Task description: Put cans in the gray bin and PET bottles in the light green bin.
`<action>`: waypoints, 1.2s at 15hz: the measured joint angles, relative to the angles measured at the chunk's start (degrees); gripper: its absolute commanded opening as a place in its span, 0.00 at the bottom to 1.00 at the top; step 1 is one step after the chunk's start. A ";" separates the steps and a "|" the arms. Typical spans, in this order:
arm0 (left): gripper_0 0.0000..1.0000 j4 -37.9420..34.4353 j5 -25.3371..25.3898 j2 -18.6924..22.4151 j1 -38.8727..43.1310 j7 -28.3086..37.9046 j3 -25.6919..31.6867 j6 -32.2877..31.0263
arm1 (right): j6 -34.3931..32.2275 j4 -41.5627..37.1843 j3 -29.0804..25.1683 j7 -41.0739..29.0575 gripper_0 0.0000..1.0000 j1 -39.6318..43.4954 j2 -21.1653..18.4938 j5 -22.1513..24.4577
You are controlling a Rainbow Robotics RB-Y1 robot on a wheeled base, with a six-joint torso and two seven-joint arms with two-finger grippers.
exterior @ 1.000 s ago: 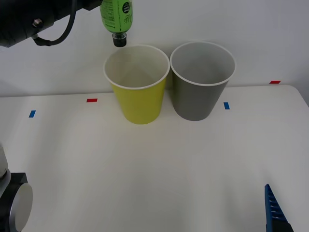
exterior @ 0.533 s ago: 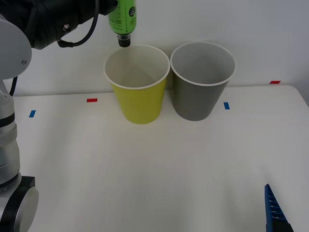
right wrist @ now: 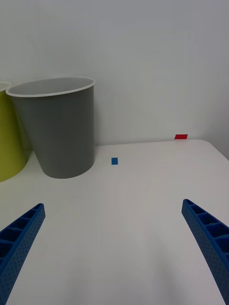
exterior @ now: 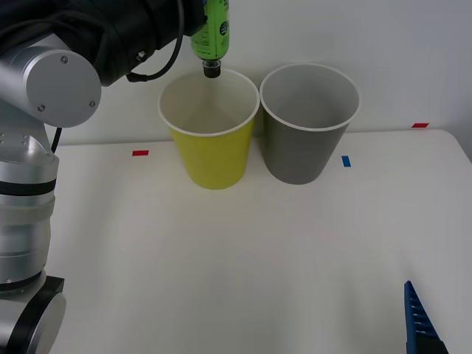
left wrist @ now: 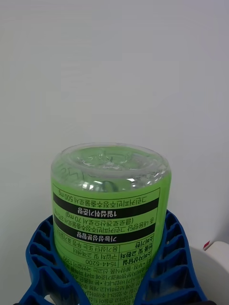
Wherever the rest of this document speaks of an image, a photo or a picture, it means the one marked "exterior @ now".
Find yellow-green plastic bin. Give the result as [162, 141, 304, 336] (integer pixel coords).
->
[158, 68, 261, 191]

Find grey plastic bin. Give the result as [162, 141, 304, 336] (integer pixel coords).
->
[259, 63, 361, 186]

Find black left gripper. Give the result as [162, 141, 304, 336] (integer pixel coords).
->
[182, 0, 208, 37]

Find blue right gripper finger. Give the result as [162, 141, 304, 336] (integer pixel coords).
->
[403, 280, 450, 354]

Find green plastic bottle black cap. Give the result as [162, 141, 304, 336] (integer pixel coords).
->
[190, 0, 233, 80]

